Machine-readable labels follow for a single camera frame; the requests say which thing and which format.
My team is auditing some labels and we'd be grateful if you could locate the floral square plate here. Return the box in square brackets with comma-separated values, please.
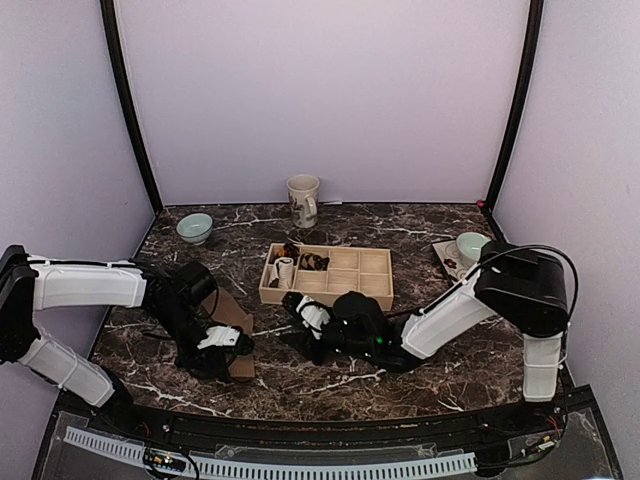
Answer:
[432, 239, 479, 284]

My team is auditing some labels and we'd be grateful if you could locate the beige ribbed sock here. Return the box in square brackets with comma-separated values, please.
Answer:
[201, 288, 255, 383]

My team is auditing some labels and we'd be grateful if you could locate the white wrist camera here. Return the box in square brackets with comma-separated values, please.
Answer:
[295, 295, 332, 340]
[197, 325, 242, 350]

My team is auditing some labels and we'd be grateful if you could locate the rolled red argyle sock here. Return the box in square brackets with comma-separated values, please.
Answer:
[278, 242, 300, 258]

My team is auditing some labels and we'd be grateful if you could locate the white slotted cable duct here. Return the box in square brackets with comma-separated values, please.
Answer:
[63, 427, 477, 479]

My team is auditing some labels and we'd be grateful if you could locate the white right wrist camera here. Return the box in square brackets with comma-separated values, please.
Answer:
[295, 295, 332, 340]

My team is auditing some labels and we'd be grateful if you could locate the wooden compartment tray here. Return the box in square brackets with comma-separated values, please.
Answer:
[259, 243, 394, 311]

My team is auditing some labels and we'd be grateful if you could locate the black left corner post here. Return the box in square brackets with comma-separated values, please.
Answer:
[99, 0, 164, 215]

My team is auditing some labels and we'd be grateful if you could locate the black right corner post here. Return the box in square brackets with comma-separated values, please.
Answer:
[483, 0, 545, 216]

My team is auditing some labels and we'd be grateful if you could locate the black front table rail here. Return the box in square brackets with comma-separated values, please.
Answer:
[54, 387, 596, 451]

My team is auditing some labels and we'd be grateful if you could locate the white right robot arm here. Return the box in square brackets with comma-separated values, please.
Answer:
[282, 241, 578, 434]

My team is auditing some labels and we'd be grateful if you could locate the black corner post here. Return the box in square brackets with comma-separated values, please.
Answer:
[483, 0, 545, 216]
[99, 0, 164, 215]

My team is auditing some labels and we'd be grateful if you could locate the teal striped ceramic bowl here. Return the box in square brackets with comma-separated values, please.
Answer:
[176, 213, 213, 245]

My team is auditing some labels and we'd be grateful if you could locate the coral pattern ceramic mug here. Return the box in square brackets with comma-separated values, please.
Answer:
[286, 174, 320, 229]

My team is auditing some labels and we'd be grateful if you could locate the pale green bowl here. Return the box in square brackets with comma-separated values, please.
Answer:
[455, 232, 491, 267]

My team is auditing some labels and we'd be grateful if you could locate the rolled white ribbed sock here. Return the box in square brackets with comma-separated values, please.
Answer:
[268, 257, 295, 290]

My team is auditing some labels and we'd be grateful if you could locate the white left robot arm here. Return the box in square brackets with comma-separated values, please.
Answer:
[1, 245, 254, 436]

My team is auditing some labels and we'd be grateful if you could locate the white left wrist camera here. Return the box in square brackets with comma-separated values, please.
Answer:
[197, 325, 242, 350]

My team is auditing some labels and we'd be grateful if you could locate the green circuit board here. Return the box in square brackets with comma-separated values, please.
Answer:
[142, 449, 187, 473]

